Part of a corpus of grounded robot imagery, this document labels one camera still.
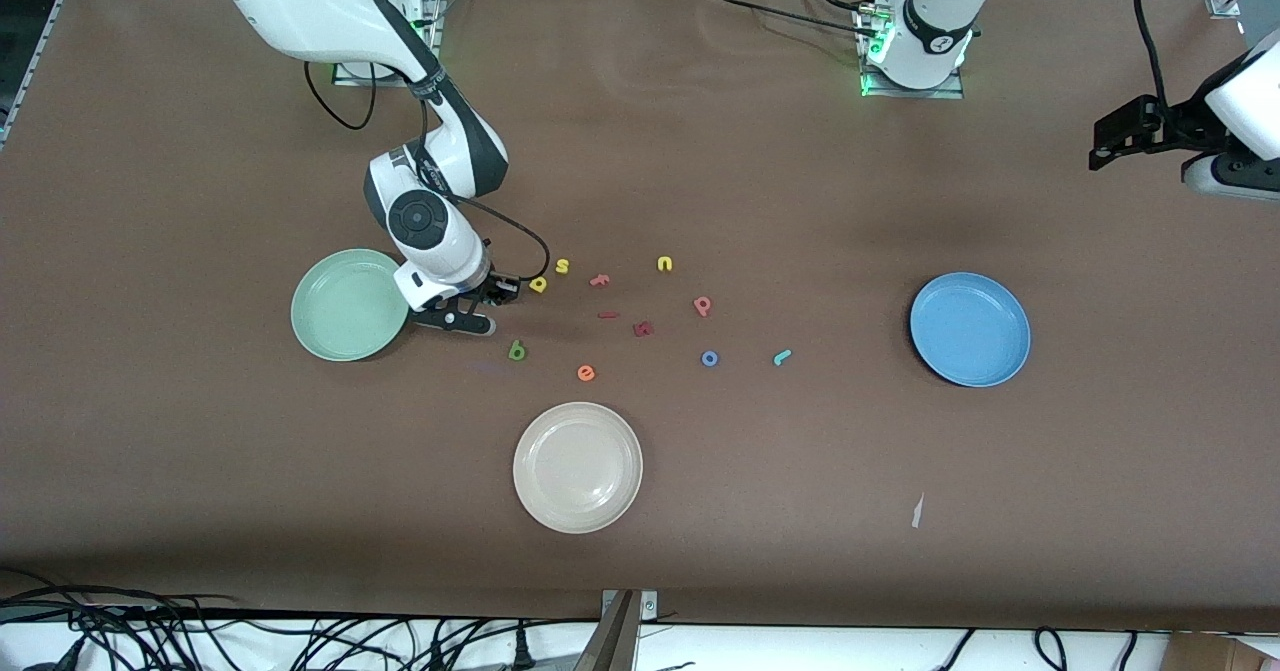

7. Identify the brown cardboard box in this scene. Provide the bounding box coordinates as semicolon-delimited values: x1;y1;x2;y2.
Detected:
1165;631;1280;671

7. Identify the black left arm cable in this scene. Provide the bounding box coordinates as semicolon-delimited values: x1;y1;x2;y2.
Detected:
1133;0;1171;112

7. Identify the blue plate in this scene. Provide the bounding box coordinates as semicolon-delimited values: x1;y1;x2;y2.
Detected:
909;271;1032;389

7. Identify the light green plate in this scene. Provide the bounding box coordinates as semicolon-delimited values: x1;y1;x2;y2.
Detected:
290;248;412;363

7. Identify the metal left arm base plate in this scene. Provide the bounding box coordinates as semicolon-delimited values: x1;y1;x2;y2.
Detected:
855;6;966;100

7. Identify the cream white plate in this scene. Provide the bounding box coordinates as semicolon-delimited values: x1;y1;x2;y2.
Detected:
512;401;644;535

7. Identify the brown table cover sheet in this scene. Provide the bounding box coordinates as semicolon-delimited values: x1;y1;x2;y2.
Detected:
0;0;1280;634

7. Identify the metal table edge bracket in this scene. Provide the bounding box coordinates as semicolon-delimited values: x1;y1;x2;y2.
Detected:
600;589;659;671

